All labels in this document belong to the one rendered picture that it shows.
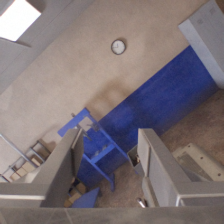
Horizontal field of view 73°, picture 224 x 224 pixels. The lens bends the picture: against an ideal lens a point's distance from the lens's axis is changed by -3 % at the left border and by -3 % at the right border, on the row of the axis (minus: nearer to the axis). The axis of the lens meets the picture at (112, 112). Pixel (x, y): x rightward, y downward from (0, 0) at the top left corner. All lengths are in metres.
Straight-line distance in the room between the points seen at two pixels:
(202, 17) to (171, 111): 2.06
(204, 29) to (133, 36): 1.41
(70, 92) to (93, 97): 0.56
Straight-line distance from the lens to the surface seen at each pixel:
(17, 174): 4.80
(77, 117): 3.43
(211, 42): 3.85
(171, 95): 4.08
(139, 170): 2.95
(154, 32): 3.97
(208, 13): 3.91
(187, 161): 1.12
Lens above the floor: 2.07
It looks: 11 degrees down
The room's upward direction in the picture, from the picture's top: 42 degrees counter-clockwise
